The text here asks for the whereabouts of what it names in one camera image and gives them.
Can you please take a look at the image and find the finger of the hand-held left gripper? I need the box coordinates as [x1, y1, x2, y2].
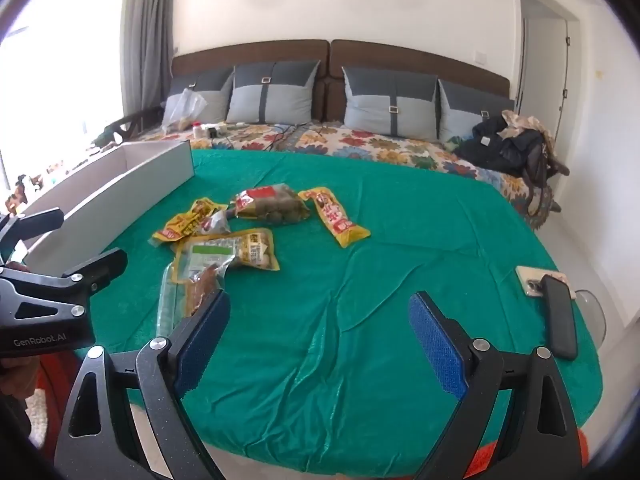
[0, 208, 65, 261]
[0, 249, 128, 331]

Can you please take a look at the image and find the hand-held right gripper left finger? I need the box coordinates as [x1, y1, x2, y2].
[52, 289, 232, 480]

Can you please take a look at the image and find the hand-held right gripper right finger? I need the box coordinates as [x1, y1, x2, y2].
[408, 291, 586, 480]

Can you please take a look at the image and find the clear packet brown dried meat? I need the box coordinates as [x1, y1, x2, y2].
[156, 242, 237, 336]

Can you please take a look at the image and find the long white cardboard box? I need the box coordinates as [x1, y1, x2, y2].
[22, 140, 195, 271]

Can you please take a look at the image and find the yellow snack packet brown print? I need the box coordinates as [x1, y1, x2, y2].
[150, 199, 231, 247]

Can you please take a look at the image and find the yellow clear peanut packet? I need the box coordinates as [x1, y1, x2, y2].
[175, 228, 281, 272]

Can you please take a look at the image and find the clear bag of brown balls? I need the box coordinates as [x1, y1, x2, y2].
[229, 184, 312, 227]

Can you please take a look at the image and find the yellow snack packet red label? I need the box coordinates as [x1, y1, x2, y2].
[298, 187, 372, 249]

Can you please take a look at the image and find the green patterned blanket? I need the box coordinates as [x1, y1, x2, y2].
[75, 147, 601, 466]

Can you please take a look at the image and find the beige smartphone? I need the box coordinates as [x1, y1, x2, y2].
[516, 266, 566, 297]

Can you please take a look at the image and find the dark wooden chair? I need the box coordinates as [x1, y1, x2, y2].
[100, 110, 166, 147]

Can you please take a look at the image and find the grey translucent round object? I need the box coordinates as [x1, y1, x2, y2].
[575, 290, 608, 347]

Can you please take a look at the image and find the clear plastic bag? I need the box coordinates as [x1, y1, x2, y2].
[161, 88, 208, 133]

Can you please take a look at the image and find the black jacket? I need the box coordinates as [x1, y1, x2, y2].
[457, 117, 548, 181]

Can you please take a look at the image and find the grey two-tone pillow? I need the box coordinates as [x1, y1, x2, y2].
[226, 60, 321, 125]
[341, 66, 437, 138]
[165, 66, 235, 126]
[438, 78, 516, 143]

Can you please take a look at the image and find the floral bed sheet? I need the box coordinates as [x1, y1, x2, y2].
[135, 122, 556, 231]

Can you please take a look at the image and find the grey curtain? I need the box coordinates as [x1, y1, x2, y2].
[120, 0, 177, 126]

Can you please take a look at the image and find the beige patterned cloth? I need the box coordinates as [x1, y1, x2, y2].
[502, 110, 553, 142]

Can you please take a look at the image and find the brown headboard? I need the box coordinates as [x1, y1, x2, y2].
[170, 39, 511, 126]

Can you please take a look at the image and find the white door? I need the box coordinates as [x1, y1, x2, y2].
[517, 0, 581, 111]

